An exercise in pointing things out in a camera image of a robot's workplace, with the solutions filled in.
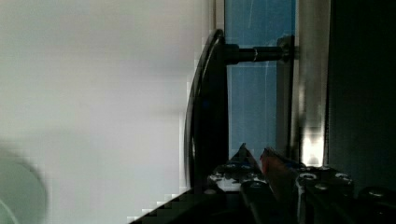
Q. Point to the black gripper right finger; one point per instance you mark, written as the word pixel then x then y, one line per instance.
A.
pixel 272 202

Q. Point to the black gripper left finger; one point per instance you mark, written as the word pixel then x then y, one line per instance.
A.
pixel 240 169

